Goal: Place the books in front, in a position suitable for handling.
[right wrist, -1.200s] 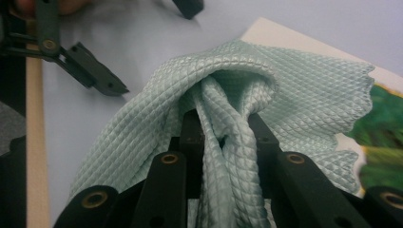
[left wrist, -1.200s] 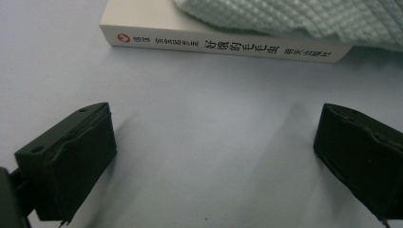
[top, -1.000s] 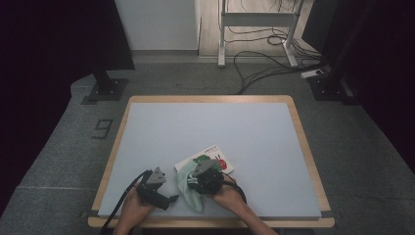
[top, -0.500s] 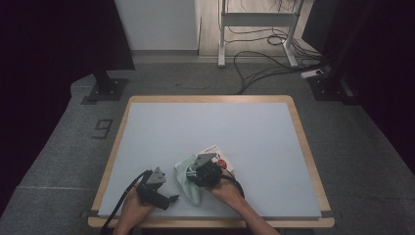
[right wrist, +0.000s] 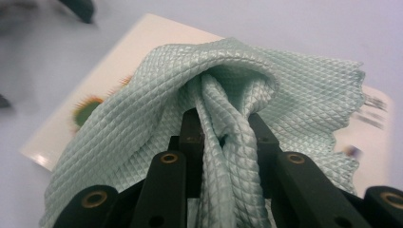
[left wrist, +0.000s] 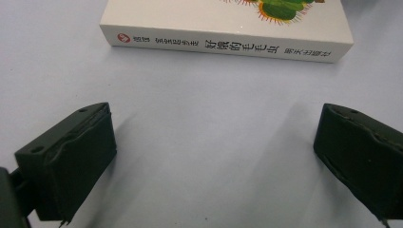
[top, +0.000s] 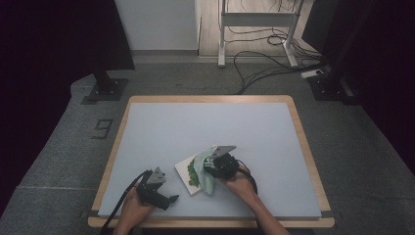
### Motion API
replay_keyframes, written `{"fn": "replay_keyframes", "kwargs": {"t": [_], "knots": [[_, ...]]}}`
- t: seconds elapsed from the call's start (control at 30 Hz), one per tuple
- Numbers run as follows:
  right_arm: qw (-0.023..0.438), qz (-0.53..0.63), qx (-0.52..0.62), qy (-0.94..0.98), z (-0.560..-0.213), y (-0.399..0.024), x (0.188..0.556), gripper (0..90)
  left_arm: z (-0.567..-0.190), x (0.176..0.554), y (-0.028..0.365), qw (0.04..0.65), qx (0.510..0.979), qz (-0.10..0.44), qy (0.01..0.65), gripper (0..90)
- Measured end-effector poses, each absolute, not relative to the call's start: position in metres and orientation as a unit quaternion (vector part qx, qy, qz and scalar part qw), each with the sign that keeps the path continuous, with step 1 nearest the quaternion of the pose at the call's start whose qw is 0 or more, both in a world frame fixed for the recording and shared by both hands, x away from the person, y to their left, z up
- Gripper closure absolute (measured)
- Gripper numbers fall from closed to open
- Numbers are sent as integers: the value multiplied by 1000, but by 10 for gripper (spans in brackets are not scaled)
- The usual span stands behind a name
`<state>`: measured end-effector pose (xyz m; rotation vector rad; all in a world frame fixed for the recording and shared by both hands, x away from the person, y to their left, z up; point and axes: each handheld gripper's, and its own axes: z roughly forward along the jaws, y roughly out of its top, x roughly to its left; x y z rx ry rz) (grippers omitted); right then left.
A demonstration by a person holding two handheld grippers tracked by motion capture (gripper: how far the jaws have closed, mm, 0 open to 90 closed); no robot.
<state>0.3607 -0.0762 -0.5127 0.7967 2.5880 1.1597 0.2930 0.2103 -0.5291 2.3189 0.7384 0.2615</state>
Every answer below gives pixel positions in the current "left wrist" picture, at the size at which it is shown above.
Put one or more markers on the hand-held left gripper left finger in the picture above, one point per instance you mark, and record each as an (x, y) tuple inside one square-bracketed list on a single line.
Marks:
[(72, 164)]

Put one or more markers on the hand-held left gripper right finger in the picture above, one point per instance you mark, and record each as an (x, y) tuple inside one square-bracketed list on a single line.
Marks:
[(361, 158)]

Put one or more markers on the white picture book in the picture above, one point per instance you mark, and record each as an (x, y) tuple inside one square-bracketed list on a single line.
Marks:
[(221, 28)]

